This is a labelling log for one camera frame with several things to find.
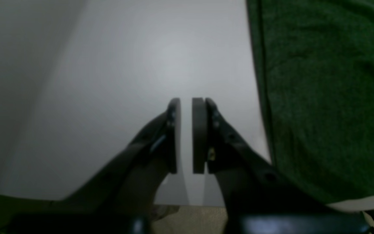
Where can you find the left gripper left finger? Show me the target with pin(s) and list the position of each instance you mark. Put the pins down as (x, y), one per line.
(118, 199)

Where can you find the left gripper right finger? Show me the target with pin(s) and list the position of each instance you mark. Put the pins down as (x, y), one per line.
(258, 199)

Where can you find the dark green t-shirt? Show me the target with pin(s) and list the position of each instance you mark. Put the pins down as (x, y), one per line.
(314, 62)

